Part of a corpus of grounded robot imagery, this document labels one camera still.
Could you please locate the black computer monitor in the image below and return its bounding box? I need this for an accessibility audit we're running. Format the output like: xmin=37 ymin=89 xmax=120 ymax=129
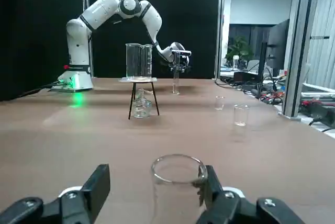
xmin=258 ymin=18 xmax=291 ymax=78

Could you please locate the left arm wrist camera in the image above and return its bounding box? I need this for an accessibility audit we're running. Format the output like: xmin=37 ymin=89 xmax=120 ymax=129
xmin=171 ymin=49 xmax=192 ymax=57

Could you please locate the green potted plant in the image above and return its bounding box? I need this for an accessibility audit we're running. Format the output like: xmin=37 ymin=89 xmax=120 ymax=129
xmin=225 ymin=35 xmax=255 ymax=64

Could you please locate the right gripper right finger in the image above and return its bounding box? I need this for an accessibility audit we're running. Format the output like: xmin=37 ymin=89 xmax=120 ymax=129
xmin=196 ymin=165 xmax=306 ymax=224

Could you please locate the left arm base cable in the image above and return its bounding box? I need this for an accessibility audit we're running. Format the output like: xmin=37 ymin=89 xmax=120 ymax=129
xmin=19 ymin=79 xmax=66 ymax=97

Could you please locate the tripod stand with mesh plate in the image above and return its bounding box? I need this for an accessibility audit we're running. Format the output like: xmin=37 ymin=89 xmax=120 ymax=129
xmin=117 ymin=76 xmax=161 ymax=120

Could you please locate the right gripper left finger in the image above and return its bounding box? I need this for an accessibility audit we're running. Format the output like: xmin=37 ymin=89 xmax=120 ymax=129
xmin=0 ymin=164 xmax=110 ymax=224

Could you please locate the small glass beaker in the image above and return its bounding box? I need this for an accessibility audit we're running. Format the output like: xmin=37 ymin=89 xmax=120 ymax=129
xmin=233 ymin=104 xmax=250 ymax=127
xmin=214 ymin=95 xmax=226 ymax=111

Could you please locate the large glass beaker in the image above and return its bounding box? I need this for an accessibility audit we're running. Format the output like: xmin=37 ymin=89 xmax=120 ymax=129
xmin=125 ymin=42 xmax=154 ymax=80

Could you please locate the glass conical flask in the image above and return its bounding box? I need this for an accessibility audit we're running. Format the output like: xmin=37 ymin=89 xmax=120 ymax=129
xmin=150 ymin=153 xmax=209 ymax=224

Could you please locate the aluminium camera post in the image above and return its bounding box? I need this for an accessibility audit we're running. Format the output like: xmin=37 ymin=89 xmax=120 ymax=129
xmin=280 ymin=0 xmax=321 ymax=119

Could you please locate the glass alcohol lamp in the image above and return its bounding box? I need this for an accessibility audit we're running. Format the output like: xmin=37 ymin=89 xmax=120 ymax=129
xmin=131 ymin=88 xmax=153 ymax=119

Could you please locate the glass graduated cylinder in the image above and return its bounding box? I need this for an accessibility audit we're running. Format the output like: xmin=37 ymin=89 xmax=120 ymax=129
xmin=171 ymin=50 xmax=182 ymax=95

